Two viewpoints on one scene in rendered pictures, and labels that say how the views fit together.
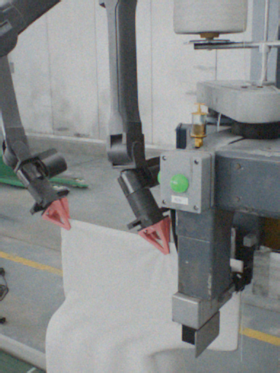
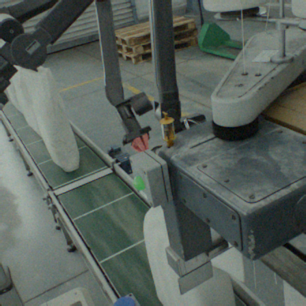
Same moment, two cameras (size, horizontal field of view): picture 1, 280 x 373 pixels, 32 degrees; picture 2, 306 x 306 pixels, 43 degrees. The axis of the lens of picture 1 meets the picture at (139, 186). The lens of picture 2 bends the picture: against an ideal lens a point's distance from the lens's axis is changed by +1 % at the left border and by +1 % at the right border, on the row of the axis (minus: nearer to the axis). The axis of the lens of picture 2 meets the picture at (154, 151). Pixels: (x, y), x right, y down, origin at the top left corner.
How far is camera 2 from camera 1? 0.53 m
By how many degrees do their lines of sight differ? 32
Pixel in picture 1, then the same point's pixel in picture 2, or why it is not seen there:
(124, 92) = (159, 67)
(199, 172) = (147, 180)
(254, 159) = (188, 175)
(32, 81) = not seen: outside the picture
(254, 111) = (220, 117)
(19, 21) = (46, 37)
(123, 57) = (158, 37)
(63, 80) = not seen: outside the picture
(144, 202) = not seen: hidden behind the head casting
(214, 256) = (183, 232)
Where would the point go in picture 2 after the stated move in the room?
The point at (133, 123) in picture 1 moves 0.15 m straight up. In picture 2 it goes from (167, 93) to (158, 36)
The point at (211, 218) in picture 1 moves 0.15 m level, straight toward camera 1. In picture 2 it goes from (174, 207) to (130, 256)
